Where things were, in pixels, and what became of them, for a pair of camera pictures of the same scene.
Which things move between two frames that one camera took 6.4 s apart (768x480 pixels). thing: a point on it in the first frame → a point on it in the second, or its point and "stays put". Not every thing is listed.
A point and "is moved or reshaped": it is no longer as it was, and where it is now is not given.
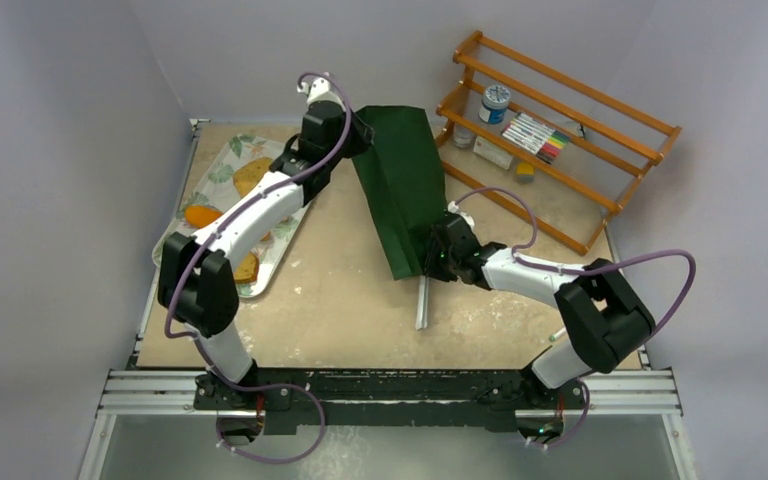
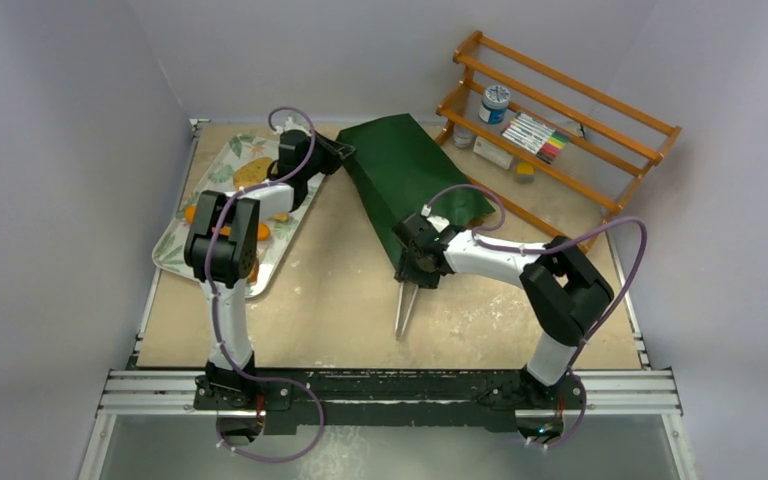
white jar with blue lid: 494,104 stays put
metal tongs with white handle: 422,303 → 398,328
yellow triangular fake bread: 247,271 stays put
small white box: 492,152 stays put
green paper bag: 401,173 is moved or reshaped
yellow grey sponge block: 525,172 stays put
